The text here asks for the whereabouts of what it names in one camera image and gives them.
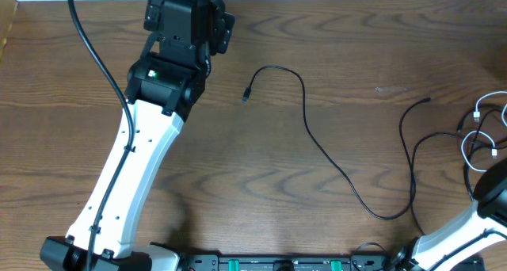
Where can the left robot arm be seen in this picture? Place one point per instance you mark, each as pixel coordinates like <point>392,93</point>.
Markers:
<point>163,86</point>

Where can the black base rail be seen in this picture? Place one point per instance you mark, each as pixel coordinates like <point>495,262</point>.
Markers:
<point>363,261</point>

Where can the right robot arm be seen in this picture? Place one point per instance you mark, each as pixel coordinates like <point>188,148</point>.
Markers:
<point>483,224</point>

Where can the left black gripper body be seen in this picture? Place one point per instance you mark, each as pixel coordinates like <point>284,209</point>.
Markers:
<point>219,36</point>

